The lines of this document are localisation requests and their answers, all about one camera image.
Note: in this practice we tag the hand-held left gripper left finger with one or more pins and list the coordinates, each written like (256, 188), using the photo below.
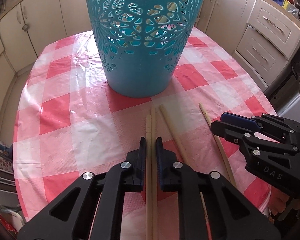
(141, 170)

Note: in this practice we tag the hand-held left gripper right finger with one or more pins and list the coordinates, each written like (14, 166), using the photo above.
(159, 170)

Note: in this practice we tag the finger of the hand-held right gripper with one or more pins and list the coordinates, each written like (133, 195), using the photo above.
(237, 120)
(225, 130)

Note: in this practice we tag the pale wooden chopstick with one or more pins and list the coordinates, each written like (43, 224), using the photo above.
(153, 125)
(148, 130)
(226, 160)

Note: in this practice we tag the teal perforated plastic basket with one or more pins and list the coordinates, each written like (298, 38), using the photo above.
(140, 75)

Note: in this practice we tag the person's right hand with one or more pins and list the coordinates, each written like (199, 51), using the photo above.
(277, 202)

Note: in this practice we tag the grey white door panel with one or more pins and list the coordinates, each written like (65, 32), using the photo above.
(287, 105)

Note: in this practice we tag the pink checked plastic tablecloth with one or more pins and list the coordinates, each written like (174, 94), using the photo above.
(77, 120)

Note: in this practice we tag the floral printed bag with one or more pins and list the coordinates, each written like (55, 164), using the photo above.
(2, 163)

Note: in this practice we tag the cream kitchen base cabinets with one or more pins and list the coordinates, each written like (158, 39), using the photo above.
(47, 17)

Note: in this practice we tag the small hanging steel cup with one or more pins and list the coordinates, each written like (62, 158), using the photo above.
(25, 27)

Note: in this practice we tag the dark brown door frame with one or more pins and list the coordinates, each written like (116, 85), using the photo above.
(2, 180)

